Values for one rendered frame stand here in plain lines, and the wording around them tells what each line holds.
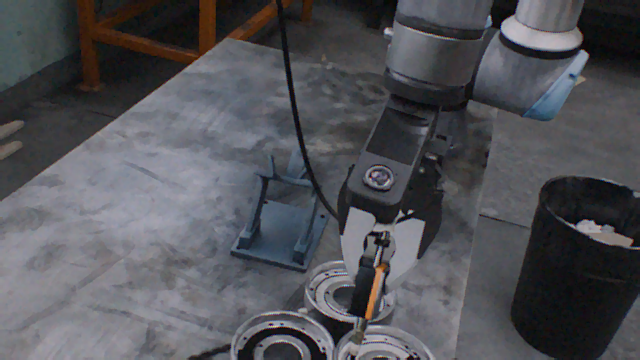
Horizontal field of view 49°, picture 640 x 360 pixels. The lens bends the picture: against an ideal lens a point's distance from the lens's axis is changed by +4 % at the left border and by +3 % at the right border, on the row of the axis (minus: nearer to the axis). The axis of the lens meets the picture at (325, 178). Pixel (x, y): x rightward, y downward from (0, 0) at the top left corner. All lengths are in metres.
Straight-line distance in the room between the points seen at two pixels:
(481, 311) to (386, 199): 1.63
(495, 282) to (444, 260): 1.34
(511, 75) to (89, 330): 0.68
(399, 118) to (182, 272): 0.38
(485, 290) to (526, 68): 1.26
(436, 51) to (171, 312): 0.42
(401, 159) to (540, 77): 0.54
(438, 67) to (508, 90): 0.51
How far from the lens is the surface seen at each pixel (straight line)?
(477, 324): 2.09
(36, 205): 0.97
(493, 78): 1.07
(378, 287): 0.65
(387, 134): 0.56
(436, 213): 0.61
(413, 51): 0.56
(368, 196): 0.52
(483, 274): 2.28
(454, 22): 0.56
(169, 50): 2.85
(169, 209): 0.95
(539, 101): 1.06
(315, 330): 0.74
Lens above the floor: 1.35
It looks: 31 degrees down
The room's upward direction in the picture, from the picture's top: 9 degrees clockwise
